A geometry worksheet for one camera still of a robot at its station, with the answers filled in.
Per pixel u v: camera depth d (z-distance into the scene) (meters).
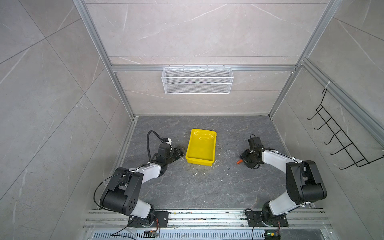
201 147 0.99
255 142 0.76
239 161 0.92
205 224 0.73
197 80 1.01
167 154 0.74
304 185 0.46
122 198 0.43
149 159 0.69
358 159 0.59
